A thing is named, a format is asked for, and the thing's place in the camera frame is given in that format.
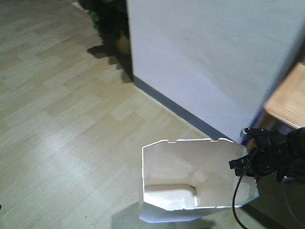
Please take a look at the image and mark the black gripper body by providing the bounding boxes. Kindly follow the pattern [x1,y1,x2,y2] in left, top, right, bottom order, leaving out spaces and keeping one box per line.
[229,142,290,177]

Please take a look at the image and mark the white plastic trash bin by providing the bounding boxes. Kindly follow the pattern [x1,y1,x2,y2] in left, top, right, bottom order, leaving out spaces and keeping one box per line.
[139,138,259,223]

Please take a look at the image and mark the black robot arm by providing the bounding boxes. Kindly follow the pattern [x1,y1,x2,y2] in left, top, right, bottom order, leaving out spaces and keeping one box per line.
[229,127,305,182]

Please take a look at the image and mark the light wooden desk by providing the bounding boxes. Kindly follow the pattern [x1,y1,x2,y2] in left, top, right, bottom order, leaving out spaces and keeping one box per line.
[247,62,305,139]

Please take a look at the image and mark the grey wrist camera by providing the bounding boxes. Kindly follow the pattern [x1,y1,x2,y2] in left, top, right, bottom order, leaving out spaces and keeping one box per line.
[240,128,271,145]

